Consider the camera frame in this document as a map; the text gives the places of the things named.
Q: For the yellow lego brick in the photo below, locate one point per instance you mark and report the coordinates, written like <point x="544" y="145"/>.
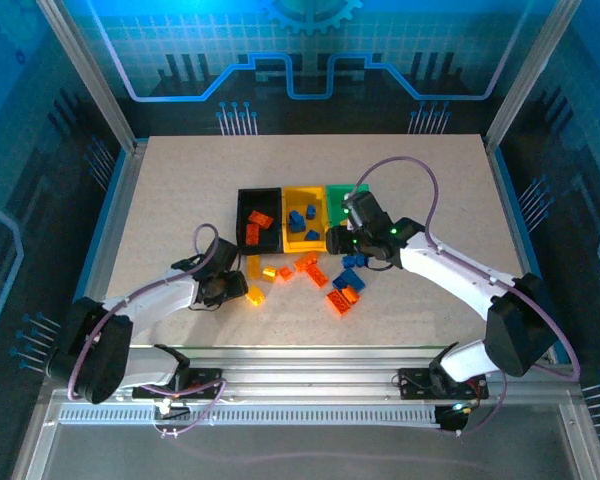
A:
<point x="269" y="273"/>
<point x="255" y="296"/>
<point x="253" y="267"/>

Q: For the large blue lego brick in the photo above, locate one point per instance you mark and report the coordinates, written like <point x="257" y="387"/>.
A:
<point x="351" y="280"/>

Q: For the long orange lego brick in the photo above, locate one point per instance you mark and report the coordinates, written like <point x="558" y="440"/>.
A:
<point x="317" y="276"/>

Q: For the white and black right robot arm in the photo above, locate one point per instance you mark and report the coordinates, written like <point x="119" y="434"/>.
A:
<point x="445" y="275"/>

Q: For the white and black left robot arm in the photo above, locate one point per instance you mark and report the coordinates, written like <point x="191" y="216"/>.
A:
<point x="155" y="295"/>

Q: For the green plastic container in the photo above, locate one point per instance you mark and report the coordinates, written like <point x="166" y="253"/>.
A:
<point x="337" y="195"/>

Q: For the yellow plastic container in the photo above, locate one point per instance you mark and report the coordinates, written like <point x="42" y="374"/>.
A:
<point x="300" y="199"/>

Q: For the black plastic container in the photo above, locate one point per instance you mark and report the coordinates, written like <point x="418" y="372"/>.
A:
<point x="270" y="200"/>

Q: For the black controller box with lights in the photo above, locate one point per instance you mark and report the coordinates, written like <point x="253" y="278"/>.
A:
<point x="452" y="420"/>

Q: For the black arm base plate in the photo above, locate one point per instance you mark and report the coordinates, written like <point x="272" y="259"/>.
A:
<point x="410" y="382"/>
<point x="210" y="382"/>

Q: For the aluminium frame beam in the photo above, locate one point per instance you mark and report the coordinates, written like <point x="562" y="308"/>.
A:
<point x="305" y="370"/>

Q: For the blue table side rail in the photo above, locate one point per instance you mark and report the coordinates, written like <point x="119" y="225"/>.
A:
<point x="100" y="250"/>
<point x="517" y="225"/>

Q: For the aluminium frame post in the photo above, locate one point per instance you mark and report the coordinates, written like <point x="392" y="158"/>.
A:
<point x="95" y="75"/>
<point x="527" y="75"/>

